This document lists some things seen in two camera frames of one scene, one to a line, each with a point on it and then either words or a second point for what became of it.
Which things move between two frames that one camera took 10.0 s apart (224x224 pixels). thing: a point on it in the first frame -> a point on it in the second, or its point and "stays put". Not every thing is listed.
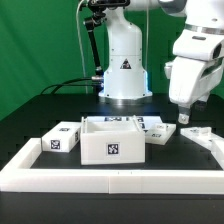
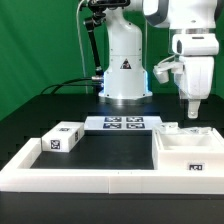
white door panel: (203, 136) stays put
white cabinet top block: (62, 138) stays put
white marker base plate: (151, 123) stays put
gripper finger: (183, 118) -> (193, 108)
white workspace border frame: (18, 176) stays put
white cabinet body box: (112, 143) -> (187, 152)
